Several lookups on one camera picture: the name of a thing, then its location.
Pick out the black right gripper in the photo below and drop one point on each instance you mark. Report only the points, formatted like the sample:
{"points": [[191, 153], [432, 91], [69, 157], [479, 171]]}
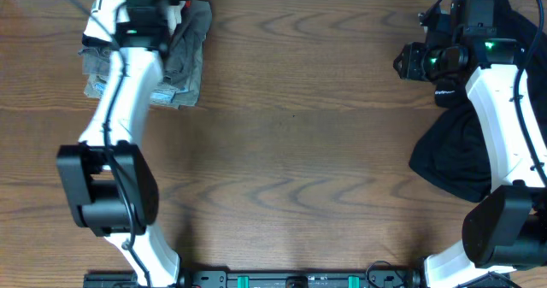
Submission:
{"points": [[409, 66]]}

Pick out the white t-shirt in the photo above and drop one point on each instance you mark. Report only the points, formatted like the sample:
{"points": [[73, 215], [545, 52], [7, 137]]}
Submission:
{"points": [[102, 23]]}

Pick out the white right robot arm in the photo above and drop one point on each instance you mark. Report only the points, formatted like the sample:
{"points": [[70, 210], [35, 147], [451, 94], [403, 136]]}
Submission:
{"points": [[507, 230]]}

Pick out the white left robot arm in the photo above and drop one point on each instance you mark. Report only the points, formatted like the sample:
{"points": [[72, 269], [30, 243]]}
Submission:
{"points": [[108, 184]]}

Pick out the folded olive grey garment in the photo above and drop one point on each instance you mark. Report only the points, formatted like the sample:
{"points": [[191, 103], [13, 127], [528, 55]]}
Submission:
{"points": [[184, 66]]}

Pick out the folded light blue garment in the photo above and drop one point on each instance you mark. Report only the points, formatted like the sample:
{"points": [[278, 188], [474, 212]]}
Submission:
{"points": [[162, 96]]}

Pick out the black garment pile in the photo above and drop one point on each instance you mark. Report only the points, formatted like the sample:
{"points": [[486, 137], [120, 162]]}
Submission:
{"points": [[452, 154]]}

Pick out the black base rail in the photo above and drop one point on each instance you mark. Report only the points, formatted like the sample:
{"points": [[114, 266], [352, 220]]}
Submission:
{"points": [[379, 277]]}

